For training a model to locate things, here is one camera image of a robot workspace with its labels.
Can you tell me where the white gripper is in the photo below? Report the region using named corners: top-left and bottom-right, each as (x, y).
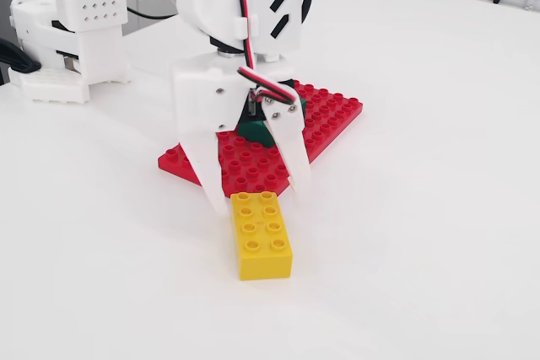
top-left (170, 52), bottom-right (313, 218)

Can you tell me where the yellow lego brick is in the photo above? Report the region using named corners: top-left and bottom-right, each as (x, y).
top-left (229, 191), bottom-right (294, 282)

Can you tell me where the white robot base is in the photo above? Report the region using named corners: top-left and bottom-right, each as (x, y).
top-left (7, 0), bottom-right (92, 105)

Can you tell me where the green lego brick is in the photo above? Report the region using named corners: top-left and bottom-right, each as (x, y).
top-left (235, 97), bottom-right (308, 149)

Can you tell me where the red lego baseplate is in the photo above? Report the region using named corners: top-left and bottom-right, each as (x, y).
top-left (158, 79), bottom-right (364, 200)

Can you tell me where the red white black servo cable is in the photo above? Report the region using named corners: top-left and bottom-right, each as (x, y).
top-left (233, 0), bottom-right (297, 105)

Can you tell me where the thick black base cable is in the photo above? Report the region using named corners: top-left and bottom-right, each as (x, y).
top-left (0, 37), bottom-right (43, 75)

